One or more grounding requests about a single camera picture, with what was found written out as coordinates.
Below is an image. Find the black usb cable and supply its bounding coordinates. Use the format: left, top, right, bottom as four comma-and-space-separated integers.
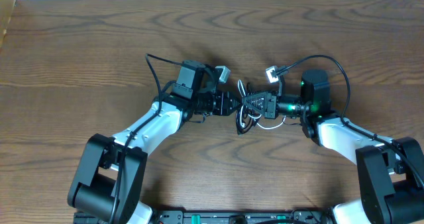
235, 81, 262, 135

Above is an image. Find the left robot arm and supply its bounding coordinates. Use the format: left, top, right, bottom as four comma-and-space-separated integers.
67, 60, 240, 223

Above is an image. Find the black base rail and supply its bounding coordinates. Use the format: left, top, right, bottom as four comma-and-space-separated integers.
73, 209, 335, 224

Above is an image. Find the white usb cable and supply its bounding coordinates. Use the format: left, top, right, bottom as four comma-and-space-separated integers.
237, 79, 288, 131

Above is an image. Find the camera black cable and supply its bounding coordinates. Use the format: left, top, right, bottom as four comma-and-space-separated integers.
107, 53, 185, 224
276, 54, 424, 188

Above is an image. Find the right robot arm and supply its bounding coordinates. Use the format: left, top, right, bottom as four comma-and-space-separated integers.
237, 69, 423, 223

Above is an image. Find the right camera black cable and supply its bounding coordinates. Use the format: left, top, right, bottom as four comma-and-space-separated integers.
276, 54, 424, 188

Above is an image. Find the left camera black cable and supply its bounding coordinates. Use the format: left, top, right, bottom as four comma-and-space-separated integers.
107, 53, 185, 224

